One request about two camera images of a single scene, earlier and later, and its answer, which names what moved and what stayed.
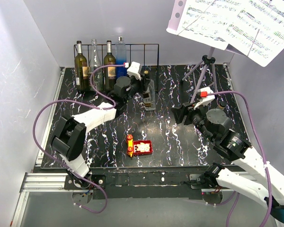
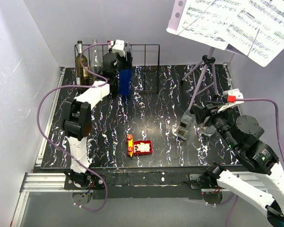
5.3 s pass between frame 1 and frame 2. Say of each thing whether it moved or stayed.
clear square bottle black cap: moved
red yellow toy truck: stayed
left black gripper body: moved
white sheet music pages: stayed
